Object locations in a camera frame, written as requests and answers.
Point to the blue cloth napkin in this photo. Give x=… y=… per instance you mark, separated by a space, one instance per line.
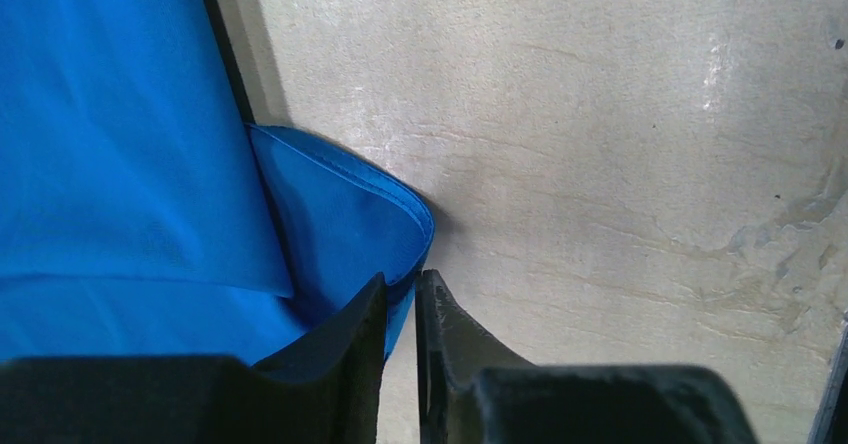
x=141 y=215

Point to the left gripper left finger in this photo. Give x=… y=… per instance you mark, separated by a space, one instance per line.
x=322 y=388

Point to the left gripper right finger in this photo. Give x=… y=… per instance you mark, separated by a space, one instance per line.
x=472 y=388

